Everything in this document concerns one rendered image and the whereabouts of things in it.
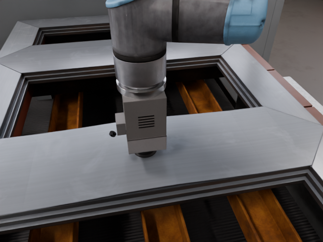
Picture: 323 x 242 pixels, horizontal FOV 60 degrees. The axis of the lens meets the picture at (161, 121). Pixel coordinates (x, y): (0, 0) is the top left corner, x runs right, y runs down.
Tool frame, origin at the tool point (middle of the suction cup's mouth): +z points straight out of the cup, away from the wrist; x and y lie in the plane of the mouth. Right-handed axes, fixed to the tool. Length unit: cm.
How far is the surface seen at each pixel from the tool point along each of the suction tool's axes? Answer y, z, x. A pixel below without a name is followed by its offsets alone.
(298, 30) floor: -244, 84, 207
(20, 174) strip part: 1.6, -0.7, -21.7
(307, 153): 5.9, -0.5, 29.3
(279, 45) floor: -211, 84, 166
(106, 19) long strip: -72, -1, -5
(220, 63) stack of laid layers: -33.7, 0.9, 26.8
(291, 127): -1.3, -0.5, 30.4
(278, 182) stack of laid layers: 9.7, 1.4, 21.9
